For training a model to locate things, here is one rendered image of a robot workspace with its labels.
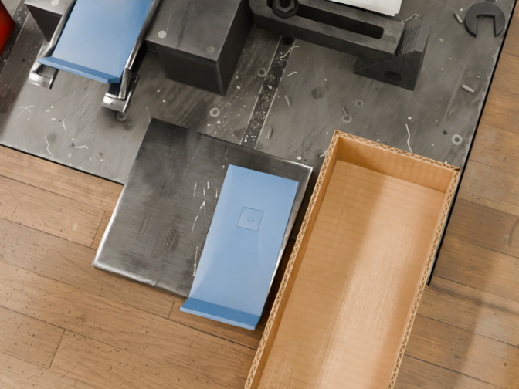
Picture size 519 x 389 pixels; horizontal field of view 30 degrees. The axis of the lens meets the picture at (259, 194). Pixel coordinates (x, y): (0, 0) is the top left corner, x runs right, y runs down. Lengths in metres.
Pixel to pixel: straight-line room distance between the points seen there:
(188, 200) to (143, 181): 0.05
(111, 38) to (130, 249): 0.20
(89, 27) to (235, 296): 0.29
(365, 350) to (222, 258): 0.16
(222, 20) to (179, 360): 0.32
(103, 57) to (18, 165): 0.15
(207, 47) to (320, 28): 0.11
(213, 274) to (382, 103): 0.25
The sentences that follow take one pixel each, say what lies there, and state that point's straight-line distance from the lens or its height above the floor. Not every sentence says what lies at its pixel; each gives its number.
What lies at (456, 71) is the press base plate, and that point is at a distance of 1.01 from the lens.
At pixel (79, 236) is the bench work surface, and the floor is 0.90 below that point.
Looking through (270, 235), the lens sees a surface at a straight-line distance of 0.92.
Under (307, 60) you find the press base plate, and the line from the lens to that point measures 1.01.
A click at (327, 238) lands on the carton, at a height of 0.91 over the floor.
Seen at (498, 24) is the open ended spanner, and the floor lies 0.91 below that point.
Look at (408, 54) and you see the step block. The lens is 0.93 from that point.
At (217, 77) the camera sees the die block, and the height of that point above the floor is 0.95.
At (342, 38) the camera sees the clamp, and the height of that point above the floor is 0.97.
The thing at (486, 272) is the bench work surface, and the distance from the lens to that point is 0.95.
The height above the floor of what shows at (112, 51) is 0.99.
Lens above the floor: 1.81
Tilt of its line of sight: 72 degrees down
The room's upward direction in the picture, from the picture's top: 10 degrees counter-clockwise
